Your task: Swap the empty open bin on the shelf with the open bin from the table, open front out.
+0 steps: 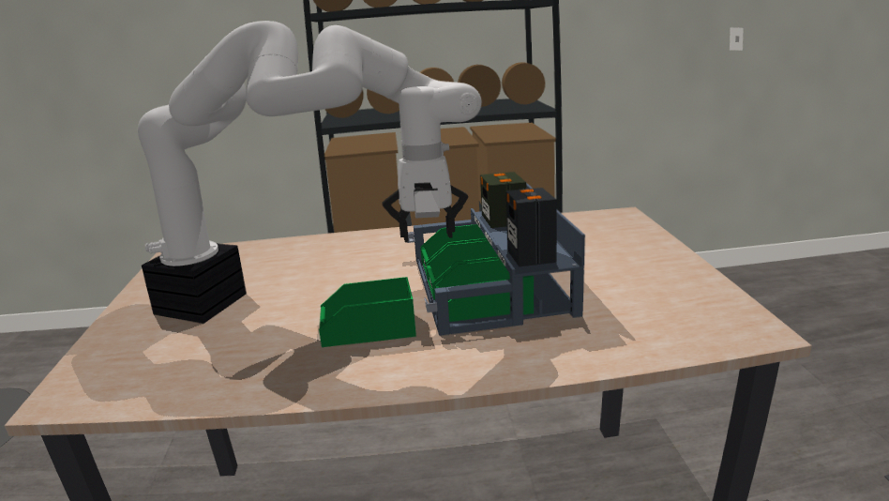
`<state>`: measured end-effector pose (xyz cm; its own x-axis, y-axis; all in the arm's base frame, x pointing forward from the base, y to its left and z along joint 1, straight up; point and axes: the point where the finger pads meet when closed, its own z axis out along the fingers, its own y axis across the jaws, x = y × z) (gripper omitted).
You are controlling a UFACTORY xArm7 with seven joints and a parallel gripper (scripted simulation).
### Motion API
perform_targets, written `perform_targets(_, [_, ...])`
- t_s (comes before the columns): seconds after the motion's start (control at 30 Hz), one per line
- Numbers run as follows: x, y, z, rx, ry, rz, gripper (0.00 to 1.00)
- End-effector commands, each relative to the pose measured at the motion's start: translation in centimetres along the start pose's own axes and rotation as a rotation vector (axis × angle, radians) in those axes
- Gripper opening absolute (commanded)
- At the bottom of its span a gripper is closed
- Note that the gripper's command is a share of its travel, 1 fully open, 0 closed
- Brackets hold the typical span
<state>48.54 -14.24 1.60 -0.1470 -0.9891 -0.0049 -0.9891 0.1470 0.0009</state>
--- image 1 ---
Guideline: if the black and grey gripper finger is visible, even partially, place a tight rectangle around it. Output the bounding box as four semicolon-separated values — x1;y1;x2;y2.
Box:
444;186;468;238
383;190;410;243

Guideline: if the dark grey metal shelf rack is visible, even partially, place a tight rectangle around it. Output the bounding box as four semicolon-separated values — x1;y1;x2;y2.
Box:
407;208;585;336

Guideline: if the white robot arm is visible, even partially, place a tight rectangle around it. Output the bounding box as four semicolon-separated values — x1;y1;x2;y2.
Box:
138;21;482;266

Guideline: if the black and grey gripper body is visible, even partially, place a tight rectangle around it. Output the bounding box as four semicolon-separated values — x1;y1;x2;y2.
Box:
398;156;452;212

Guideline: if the green bin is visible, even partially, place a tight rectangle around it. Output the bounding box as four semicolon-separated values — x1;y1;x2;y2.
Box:
421;224;487;275
427;240;500;299
319;277;416;347
435;259;534;322

